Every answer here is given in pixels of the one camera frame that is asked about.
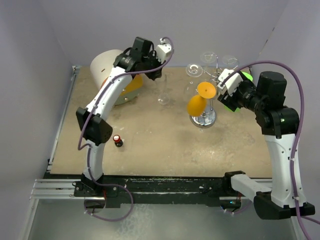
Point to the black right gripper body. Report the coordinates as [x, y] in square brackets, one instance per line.
[246, 92]

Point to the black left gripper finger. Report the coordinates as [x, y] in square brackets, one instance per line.
[153, 76]
[158, 74]

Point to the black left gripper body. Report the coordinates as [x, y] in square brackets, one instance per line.
[151, 63]

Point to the green plastic wine glass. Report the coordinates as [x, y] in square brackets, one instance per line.
[248, 76]

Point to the tall clear champagne flute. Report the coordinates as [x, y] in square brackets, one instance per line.
[163, 96]

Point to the clear stemmed wine glass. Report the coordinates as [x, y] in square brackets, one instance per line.
[194, 72]

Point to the yellow plastic wine glass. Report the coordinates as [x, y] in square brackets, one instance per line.
[198, 103]

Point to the short clear wine glass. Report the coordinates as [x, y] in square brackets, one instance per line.
[209, 58]

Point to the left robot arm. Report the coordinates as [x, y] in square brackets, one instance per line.
[92, 119]

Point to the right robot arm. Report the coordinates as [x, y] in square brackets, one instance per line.
[279, 126]

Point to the chrome wine glass rack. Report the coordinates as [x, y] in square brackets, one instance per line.
[209, 116]

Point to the small red-capped bottle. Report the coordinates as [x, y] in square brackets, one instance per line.
[118, 141]

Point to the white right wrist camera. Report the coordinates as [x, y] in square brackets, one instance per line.
[231, 85]

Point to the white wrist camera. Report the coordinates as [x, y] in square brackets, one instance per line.
[231, 85]
[164, 50]

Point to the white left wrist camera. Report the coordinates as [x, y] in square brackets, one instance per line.
[164, 50]

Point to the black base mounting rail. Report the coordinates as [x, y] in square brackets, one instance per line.
[114, 190]

